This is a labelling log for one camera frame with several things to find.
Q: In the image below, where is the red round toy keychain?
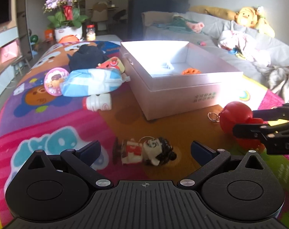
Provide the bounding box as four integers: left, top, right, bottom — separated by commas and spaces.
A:
208, 101, 265, 153

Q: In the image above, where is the black-haired doll figurine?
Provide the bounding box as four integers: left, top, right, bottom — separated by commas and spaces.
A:
112, 136, 177, 166

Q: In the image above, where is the white yogurt drink bottle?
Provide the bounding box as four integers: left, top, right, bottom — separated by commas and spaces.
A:
82, 94, 112, 112

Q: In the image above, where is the blue white snack bag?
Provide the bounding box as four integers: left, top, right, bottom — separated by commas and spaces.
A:
60, 68, 131, 97

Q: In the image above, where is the black plush toy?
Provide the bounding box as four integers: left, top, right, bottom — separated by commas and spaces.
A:
67, 42, 109, 72

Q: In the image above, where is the red cartoon figure toy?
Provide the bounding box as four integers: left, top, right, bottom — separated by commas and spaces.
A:
97, 57, 125, 74

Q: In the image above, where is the grey sofa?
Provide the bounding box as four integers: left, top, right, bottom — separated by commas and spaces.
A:
141, 11, 289, 103

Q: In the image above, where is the orange ball toy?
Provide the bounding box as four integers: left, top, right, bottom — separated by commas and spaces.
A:
181, 68, 201, 75

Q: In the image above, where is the pink cardboard box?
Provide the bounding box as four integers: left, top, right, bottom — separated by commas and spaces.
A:
120, 40, 243, 120

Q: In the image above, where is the colourful cartoon play mat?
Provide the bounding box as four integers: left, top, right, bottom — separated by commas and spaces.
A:
0, 42, 289, 228

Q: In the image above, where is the yellow duck plush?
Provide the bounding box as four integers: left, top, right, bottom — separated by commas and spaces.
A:
235, 7, 257, 28

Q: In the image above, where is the pink round candy tin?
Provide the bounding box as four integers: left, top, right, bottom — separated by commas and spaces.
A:
44, 67, 69, 97

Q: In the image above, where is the mustard yellow cushion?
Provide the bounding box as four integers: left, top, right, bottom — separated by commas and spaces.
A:
189, 5, 237, 21

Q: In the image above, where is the small wooden stool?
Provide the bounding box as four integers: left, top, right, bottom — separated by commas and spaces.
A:
11, 56, 31, 76

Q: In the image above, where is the teal cloth on sofa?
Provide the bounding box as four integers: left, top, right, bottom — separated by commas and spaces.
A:
154, 15, 197, 34

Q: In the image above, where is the white tv cabinet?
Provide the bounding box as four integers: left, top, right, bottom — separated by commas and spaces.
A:
0, 26, 21, 95

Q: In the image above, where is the orange bowl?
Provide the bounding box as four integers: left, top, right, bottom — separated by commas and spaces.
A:
59, 35, 79, 44

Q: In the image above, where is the glass jar red lid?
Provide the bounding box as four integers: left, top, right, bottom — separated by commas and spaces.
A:
86, 24, 96, 41

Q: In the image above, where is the purple orchid potted plant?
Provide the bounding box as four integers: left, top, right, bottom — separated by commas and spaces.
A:
43, 0, 88, 42

